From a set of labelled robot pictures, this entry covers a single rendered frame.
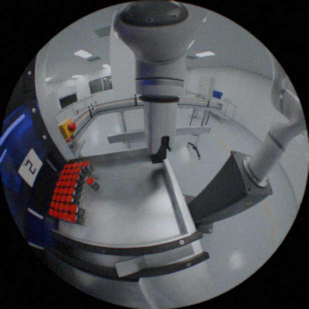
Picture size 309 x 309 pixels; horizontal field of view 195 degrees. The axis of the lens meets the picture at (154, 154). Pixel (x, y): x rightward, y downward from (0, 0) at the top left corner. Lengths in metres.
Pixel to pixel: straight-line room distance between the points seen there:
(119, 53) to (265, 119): 5.13
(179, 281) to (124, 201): 0.24
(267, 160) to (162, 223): 0.44
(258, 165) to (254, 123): 4.73
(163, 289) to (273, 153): 0.52
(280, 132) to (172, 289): 0.54
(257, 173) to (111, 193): 0.56
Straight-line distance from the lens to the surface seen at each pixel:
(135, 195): 0.24
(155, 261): 0.23
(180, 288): 0.28
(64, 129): 0.45
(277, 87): 0.48
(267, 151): 0.47
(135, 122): 1.74
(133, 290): 0.28
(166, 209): 0.22
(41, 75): 0.44
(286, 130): 0.45
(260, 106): 5.17
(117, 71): 1.64
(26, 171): 0.33
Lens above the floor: 1.10
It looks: 43 degrees down
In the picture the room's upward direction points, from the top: straight up
